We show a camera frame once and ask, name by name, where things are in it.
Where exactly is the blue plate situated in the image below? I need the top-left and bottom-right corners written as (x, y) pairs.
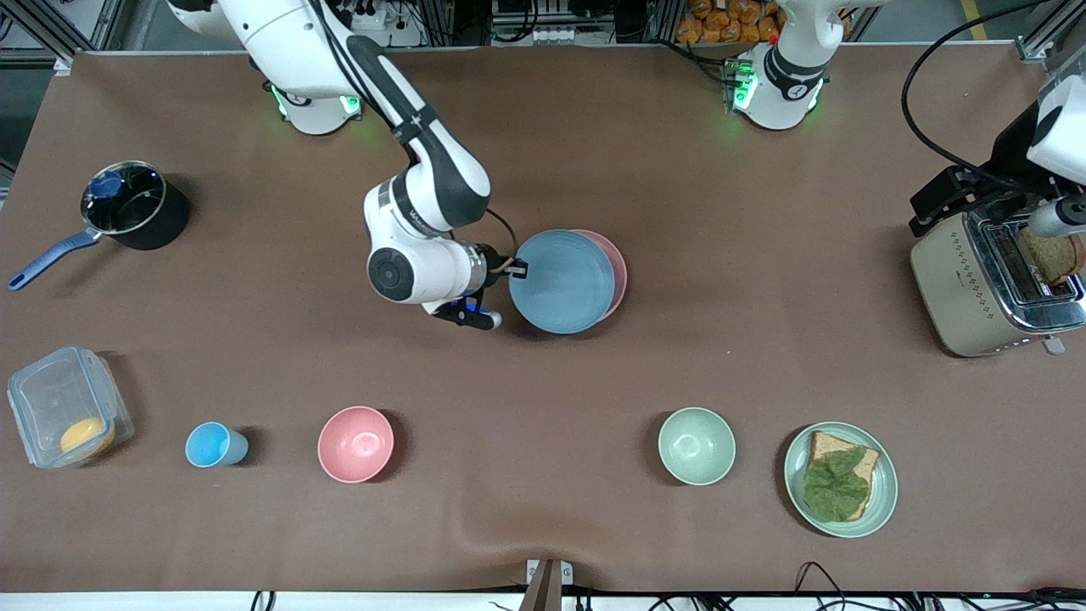
top-left (508, 229), bottom-right (617, 335)

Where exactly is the beige toaster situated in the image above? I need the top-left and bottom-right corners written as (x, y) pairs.
top-left (910, 208), bottom-right (1086, 358)

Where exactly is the pink plate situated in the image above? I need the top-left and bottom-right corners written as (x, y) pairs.
top-left (570, 229), bottom-right (630, 322)

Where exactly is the brown bread slice in toaster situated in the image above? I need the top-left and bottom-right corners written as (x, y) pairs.
top-left (1018, 227), bottom-right (1084, 286)

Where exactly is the pink bowl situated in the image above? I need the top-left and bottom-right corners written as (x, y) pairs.
top-left (317, 406), bottom-right (395, 485)

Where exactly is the green bowl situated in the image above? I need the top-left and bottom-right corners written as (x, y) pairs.
top-left (658, 407), bottom-right (737, 487)

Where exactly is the brown toast slice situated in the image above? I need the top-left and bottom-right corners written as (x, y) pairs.
top-left (806, 430), bottom-right (882, 521)

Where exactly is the bag of orange buns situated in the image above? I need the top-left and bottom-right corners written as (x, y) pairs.
top-left (675, 0), bottom-right (787, 46)

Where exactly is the green plate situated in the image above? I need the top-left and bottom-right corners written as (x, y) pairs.
top-left (783, 422), bottom-right (899, 539)

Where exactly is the green lettuce leaf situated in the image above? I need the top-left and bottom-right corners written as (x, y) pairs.
top-left (803, 447), bottom-right (872, 524)

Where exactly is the blue cup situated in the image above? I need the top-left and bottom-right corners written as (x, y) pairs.
top-left (185, 422), bottom-right (250, 469)

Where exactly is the yellow orange round sponge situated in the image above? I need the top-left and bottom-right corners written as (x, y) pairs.
top-left (59, 417), bottom-right (116, 460)

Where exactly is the clear container with blue seal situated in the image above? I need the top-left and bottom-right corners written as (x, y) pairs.
top-left (7, 345), bottom-right (135, 470)

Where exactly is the thick black cable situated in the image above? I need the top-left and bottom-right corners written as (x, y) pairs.
top-left (900, 0), bottom-right (1055, 192)

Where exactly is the aluminium frame post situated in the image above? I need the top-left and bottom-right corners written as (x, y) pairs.
top-left (1014, 0), bottom-right (1086, 67)
top-left (0, 0), bottom-right (128, 77)

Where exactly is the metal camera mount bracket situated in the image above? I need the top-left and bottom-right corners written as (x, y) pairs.
top-left (518, 558), bottom-right (574, 611)

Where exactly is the black pot with blue handle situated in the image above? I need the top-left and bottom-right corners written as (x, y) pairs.
top-left (8, 161), bottom-right (192, 293)

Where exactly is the black pan blue handle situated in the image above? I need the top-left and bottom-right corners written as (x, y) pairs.
top-left (81, 161), bottom-right (167, 237)

